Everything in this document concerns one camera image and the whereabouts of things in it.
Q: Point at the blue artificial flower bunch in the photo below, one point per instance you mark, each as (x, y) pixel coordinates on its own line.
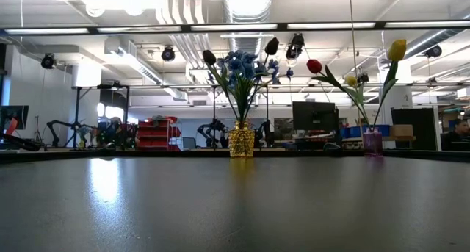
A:
(236, 64)

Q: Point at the red artificial tulip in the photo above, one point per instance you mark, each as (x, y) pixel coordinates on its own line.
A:
(314, 66)

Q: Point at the yellow artificial tulip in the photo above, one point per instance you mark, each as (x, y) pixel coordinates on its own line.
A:
(397, 50)
(351, 81)

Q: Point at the black background robot arm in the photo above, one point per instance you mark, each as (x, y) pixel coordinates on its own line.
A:
(265, 132)
(213, 129)
(54, 130)

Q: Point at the yellow textured glass vase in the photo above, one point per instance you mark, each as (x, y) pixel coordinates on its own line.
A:
(241, 142)

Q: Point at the purple glass vase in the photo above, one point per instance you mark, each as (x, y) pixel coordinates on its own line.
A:
(372, 143)

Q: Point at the black computer monitor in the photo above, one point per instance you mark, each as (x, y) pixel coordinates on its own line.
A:
(315, 116)

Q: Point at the red shelf cart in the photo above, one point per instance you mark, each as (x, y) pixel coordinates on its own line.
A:
(156, 132)

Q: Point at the blue storage bin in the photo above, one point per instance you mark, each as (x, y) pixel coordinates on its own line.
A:
(383, 129)
(350, 132)

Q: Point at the cardboard box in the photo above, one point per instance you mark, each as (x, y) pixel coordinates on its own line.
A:
(401, 130)

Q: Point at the black cabinet panel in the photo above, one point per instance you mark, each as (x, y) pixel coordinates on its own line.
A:
(422, 134)

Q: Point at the black monitor with dark screen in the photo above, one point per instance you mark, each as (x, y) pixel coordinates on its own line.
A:
(18, 114)

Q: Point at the person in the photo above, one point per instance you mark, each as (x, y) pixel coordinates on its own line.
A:
(459, 129)

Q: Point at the overhead frame bar with lights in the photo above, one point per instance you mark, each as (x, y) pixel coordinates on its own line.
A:
(282, 25)

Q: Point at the silver ceiling air duct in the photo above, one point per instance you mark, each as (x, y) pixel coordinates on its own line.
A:
(247, 9)

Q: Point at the black background frame stand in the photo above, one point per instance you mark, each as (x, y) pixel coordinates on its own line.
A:
(77, 108)

